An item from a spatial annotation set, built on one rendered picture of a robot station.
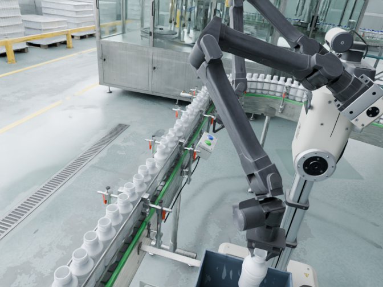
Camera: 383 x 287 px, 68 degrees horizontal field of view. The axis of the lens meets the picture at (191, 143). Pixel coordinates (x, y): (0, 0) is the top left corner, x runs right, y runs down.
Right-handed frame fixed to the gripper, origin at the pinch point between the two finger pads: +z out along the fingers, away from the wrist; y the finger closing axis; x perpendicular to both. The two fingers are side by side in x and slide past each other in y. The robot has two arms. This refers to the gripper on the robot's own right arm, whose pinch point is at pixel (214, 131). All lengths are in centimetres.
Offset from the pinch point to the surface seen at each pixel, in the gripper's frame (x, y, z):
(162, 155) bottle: -15.2, 23.6, 11.1
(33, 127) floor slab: -197, -147, 198
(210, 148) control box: 2.3, 3.3, 7.8
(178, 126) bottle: -17.1, -3.4, 9.8
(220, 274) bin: 28, 51, 27
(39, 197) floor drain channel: -103, -37, 164
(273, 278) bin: 43, 51, 14
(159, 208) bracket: -5, 51, 12
